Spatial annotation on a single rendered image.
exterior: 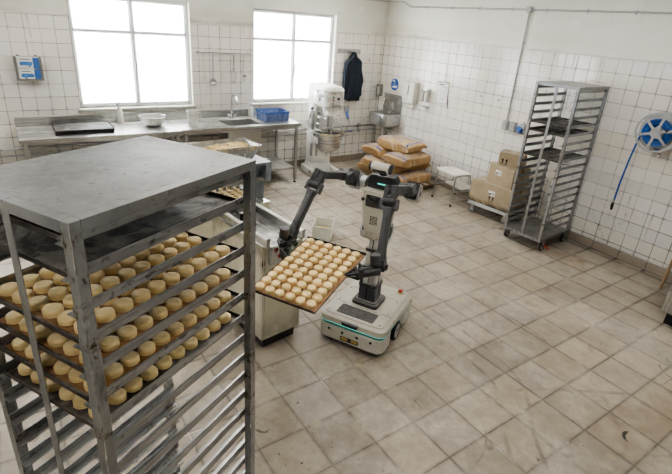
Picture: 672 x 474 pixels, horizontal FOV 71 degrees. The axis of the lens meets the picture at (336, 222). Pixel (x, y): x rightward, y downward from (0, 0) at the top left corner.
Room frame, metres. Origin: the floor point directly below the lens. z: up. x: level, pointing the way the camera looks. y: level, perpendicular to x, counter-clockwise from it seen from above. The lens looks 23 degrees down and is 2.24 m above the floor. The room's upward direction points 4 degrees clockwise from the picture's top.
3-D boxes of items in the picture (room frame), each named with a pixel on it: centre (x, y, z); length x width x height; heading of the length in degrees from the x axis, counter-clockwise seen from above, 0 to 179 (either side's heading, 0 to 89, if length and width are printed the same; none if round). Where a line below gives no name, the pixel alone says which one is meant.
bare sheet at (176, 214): (1.26, 0.63, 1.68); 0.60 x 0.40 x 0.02; 154
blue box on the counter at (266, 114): (6.86, 1.03, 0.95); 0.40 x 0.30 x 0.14; 129
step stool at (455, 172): (6.44, -1.65, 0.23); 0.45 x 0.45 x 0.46; 28
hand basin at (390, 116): (8.01, -0.72, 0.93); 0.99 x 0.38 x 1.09; 36
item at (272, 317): (3.16, 0.58, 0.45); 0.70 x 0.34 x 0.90; 43
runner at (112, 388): (1.18, 0.45, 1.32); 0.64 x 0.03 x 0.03; 154
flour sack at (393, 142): (7.08, -0.89, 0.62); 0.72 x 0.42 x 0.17; 42
